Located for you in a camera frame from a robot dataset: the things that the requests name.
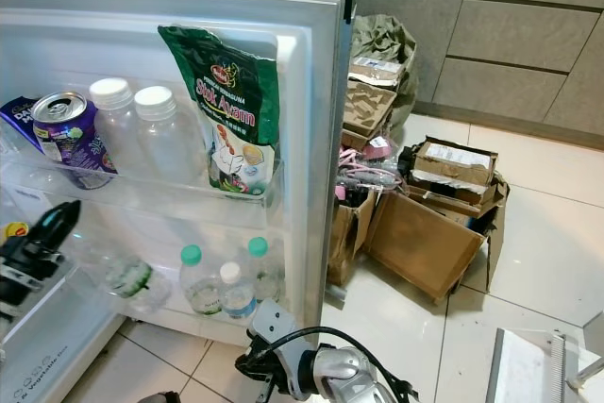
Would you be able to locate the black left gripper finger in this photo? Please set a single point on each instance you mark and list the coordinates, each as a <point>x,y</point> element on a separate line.
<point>52,221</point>
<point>62,233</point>

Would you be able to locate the steel fridge main door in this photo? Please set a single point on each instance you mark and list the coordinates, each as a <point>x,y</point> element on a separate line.
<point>113,44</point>

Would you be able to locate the small white-capped water bottle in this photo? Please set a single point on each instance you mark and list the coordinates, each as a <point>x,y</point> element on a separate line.
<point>236,294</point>

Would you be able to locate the clear bottle dark green label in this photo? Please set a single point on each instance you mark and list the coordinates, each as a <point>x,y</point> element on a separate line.
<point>137,280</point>

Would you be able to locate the purple drink can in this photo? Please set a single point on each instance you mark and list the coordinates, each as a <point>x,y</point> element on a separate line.
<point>71,134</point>

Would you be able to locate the green-capped water bottle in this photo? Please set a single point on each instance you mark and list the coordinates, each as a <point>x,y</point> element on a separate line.
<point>264,276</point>
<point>198,285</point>

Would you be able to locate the purple chocolate bar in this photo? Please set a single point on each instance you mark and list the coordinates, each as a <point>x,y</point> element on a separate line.
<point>19,125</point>

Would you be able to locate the grey robot left leg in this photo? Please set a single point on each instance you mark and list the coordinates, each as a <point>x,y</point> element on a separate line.
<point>159,398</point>

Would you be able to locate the white-capped clear bottle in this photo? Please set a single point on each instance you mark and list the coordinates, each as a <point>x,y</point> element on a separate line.
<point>162,139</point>
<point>113,129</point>

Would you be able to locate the green stock pouch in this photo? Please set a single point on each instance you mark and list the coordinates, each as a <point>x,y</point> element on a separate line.
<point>231,110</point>

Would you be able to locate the open brown cardboard box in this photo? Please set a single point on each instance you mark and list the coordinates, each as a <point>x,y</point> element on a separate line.
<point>425,243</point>

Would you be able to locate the white flat mop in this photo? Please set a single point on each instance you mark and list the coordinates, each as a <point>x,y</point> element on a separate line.
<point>538,370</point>

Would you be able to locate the labelled pulp tray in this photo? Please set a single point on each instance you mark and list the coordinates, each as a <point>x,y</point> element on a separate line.
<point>453,165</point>

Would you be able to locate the brown moulded pulp tray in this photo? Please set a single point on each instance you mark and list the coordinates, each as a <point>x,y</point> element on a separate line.
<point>368,106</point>

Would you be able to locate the white-labelled flat box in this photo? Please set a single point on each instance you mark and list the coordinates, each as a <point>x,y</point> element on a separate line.
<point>377,70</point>

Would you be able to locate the olive crumpled bag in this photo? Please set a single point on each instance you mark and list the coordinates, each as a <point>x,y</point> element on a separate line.
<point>387,40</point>

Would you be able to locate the grey kitchen cabinet black countertop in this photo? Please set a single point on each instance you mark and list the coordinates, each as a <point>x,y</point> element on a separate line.
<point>510,35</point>

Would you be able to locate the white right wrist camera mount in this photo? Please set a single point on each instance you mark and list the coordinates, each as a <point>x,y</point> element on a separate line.
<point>269,326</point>

